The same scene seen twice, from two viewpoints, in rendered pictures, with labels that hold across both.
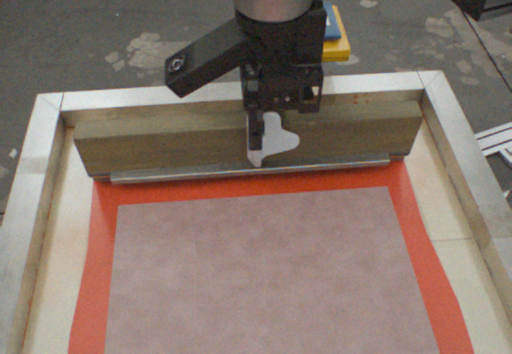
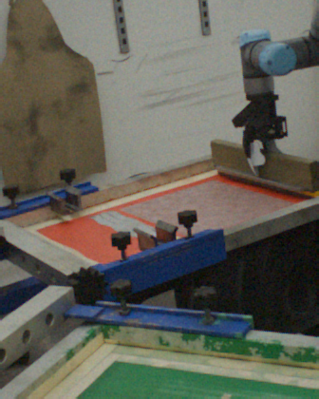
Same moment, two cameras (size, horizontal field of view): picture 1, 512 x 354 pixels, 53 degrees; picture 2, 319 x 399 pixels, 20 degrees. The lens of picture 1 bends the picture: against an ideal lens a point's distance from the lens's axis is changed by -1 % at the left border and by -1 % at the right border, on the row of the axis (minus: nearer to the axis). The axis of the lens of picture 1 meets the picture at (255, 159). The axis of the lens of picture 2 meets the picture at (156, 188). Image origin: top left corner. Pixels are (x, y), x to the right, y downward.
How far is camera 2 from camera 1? 206 cm
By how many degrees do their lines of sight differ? 62
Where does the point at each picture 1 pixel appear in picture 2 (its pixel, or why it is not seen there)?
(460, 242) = not seen: hidden behind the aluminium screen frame
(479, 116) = not seen: outside the picture
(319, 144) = (278, 171)
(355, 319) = (218, 216)
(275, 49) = (257, 111)
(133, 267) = (192, 189)
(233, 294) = (202, 201)
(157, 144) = (231, 153)
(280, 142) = (258, 159)
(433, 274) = not seen: hidden behind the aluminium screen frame
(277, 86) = (252, 124)
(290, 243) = (237, 200)
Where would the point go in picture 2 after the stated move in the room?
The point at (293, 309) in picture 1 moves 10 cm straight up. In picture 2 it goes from (209, 209) to (204, 170)
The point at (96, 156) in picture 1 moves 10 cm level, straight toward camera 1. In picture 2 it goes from (215, 154) to (194, 164)
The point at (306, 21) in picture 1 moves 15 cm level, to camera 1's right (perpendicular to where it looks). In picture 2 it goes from (262, 99) to (298, 105)
